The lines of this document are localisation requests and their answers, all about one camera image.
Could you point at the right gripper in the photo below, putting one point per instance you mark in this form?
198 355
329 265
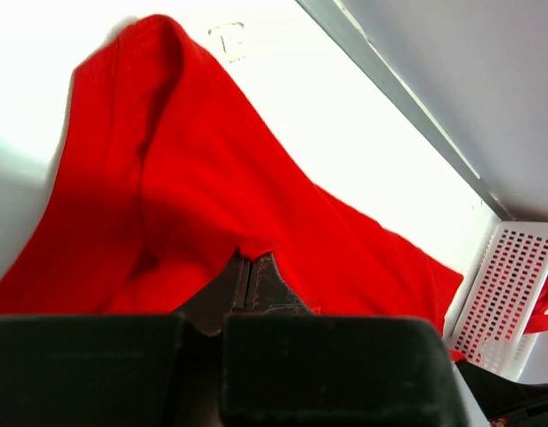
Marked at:
504 402

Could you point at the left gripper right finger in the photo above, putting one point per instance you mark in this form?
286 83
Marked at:
284 366

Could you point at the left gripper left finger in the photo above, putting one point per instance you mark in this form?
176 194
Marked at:
120 370

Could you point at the white plastic basket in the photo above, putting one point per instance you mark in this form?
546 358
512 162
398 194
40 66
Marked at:
491 331

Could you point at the red t-shirt pile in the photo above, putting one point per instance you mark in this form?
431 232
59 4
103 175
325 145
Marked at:
538 322

